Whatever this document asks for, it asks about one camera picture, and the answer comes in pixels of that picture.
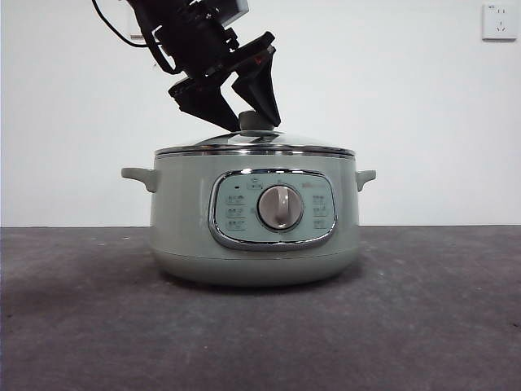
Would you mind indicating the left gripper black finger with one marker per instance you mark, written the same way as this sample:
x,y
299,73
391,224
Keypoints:
x,y
260,85
203,104

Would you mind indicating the glass lid with green knob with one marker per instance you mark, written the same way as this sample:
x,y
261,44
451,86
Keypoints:
x,y
248,121

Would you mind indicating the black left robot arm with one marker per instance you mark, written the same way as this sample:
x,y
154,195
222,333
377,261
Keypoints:
x,y
150,12

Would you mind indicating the sage green electric cooking pot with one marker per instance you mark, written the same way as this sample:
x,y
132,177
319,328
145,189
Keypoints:
x,y
183,228

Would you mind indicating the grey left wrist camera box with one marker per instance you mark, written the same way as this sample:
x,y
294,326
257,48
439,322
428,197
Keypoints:
x,y
236,9

